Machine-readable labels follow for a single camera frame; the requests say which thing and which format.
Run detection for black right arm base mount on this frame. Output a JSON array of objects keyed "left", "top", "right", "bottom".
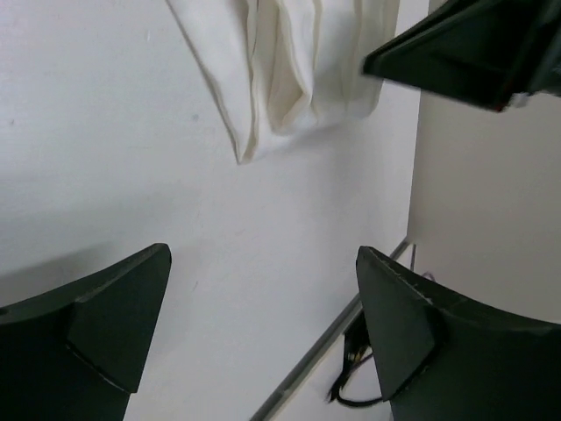
[{"left": 344, "top": 311, "right": 371, "bottom": 364}]

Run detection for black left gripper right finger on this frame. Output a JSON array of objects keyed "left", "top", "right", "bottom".
[{"left": 356, "top": 246, "right": 560, "bottom": 421}]

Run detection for white pleated skirt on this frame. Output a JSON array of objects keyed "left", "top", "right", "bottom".
[{"left": 169, "top": 1, "right": 400, "bottom": 164}]

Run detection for aluminium table edge rail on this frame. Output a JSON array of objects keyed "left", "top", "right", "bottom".
[{"left": 250, "top": 295, "right": 362, "bottom": 421}]

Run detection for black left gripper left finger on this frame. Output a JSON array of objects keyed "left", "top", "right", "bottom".
[{"left": 1, "top": 243, "right": 171, "bottom": 420}]

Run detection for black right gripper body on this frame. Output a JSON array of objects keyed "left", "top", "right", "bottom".
[{"left": 510, "top": 1, "right": 560, "bottom": 105}]

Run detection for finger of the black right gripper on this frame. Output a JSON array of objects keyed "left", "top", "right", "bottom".
[{"left": 362, "top": 1, "right": 533, "bottom": 111}]

